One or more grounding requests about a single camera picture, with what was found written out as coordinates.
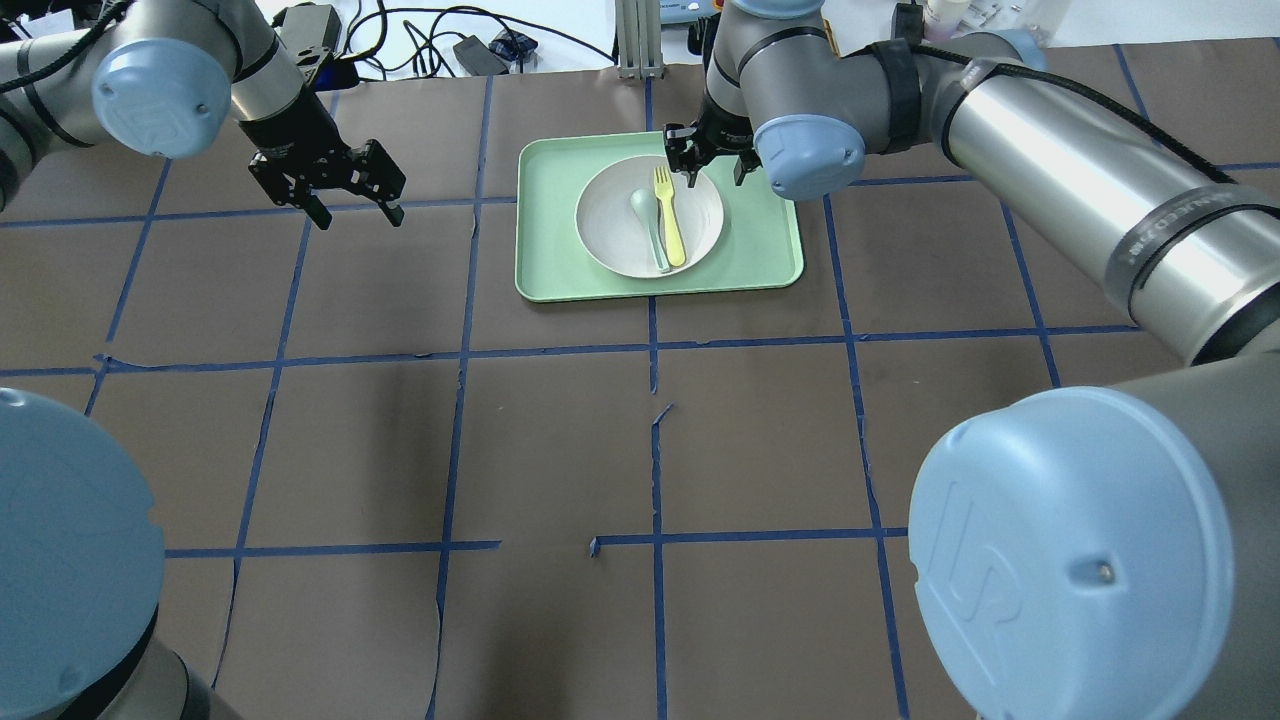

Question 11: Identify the black power adapter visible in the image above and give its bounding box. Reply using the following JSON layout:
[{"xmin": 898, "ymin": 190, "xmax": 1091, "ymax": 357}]
[{"xmin": 452, "ymin": 35, "xmax": 509, "ymax": 77}]

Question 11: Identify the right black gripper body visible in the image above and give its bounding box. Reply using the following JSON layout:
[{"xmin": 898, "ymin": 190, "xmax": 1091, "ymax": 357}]
[{"xmin": 692, "ymin": 95, "xmax": 755, "ymax": 160}]

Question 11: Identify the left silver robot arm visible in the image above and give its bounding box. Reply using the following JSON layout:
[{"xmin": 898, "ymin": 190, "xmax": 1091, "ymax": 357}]
[{"xmin": 1, "ymin": 1, "xmax": 406, "ymax": 719}]

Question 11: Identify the yellow plastic fork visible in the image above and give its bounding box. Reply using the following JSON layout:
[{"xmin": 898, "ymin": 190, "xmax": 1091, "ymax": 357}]
[{"xmin": 653, "ymin": 164, "xmax": 687, "ymax": 268}]

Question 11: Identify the light green tray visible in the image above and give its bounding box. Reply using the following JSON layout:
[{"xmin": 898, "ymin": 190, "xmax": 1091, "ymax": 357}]
[{"xmin": 515, "ymin": 132, "xmax": 804, "ymax": 304}]

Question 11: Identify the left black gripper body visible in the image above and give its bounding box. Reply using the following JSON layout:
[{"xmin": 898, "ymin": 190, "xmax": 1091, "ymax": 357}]
[{"xmin": 252, "ymin": 141, "xmax": 371, "ymax": 200}]

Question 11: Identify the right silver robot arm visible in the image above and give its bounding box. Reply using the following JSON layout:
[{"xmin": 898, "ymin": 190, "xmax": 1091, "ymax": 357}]
[{"xmin": 636, "ymin": 147, "xmax": 1277, "ymax": 719}]

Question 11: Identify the pale green plastic spoon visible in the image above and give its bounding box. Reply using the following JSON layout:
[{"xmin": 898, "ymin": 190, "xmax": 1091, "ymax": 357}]
[{"xmin": 628, "ymin": 188, "xmax": 672, "ymax": 274}]

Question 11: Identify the white round plate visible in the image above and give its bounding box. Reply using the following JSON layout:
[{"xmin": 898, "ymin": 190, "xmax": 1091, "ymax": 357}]
[{"xmin": 575, "ymin": 156, "xmax": 727, "ymax": 281}]

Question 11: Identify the aluminium frame post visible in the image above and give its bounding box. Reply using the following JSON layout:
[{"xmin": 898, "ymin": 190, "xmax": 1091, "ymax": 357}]
[{"xmin": 614, "ymin": 0, "xmax": 666, "ymax": 79}]

